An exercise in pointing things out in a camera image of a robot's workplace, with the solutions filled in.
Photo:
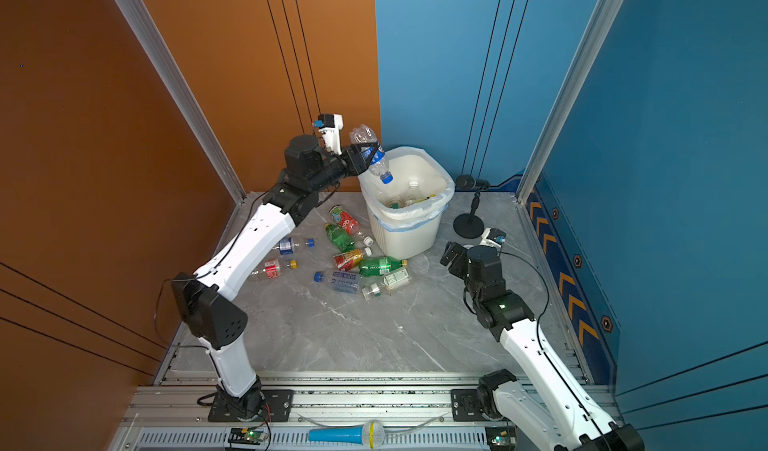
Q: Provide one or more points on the left green circuit board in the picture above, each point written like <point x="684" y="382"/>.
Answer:
<point x="247" y="437"/>

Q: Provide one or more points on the white plastic waste bin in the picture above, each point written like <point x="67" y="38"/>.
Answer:
<point x="405" y="214"/>

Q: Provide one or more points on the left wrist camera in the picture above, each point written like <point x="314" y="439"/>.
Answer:
<point x="329" y="126"/>

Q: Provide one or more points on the clear bottle blue cap far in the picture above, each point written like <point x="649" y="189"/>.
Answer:
<point x="291" y="245"/>

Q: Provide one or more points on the bright lime green bottle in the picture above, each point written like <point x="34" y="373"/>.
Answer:
<point x="401" y="204"/>

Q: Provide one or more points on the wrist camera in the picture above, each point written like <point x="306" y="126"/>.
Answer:
<point x="493" y="237"/>
<point x="329" y="126"/>

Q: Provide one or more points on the black microphone stand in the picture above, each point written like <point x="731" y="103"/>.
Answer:
<point x="469" y="225"/>

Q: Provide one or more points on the red cartoon label bottle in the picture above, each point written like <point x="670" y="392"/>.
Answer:
<point x="350" y="225"/>

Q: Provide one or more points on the right green circuit board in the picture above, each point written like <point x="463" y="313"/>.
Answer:
<point x="499" y="439"/>

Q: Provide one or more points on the small clear white-label bottle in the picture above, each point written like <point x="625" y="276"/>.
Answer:
<point x="386" y="284"/>

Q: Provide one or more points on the blue handheld microphone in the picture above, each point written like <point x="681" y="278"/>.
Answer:
<point x="371" y="434"/>

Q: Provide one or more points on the clear soda water bottle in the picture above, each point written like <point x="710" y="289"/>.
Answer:
<point x="339" y="281"/>

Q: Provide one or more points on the green circuit board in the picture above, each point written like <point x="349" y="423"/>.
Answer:
<point x="499" y="439"/>
<point x="247" y="437"/>

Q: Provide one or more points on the aluminium corner post right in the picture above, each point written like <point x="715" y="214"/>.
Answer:
<point x="590" y="45"/>

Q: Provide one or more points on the aluminium corner post left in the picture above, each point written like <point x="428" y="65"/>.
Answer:
<point x="141" y="23"/>

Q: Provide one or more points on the red yellow label bottle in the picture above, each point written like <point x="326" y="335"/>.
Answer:
<point x="349" y="260"/>

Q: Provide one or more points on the aluminium corner post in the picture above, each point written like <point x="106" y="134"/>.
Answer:
<point x="590" y="45"/>
<point x="141" y="23"/>

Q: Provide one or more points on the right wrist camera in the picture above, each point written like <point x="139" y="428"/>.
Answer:
<point x="493" y="237"/>

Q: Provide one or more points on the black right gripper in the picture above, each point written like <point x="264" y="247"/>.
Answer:
<point x="449" y="255"/>

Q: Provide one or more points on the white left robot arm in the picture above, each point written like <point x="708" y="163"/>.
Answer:
<point x="205" y="299"/>

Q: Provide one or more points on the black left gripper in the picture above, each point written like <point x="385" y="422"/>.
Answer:
<point x="354" y="165"/>

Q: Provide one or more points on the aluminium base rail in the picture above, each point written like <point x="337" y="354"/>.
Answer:
<point x="419" y="410"/>

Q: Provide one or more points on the dark green soda bottle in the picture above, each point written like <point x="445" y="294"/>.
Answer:
<point x="339" y="237"/>

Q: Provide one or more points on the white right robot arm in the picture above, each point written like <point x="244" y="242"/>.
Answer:
<point x="565" y="417"/>

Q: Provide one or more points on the green bottle yellow cap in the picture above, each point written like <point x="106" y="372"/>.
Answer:
<point x="380" y="266"/>

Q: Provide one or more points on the clear cola bottle yellow cap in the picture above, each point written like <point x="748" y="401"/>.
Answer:
<point x="273" y="269"/>

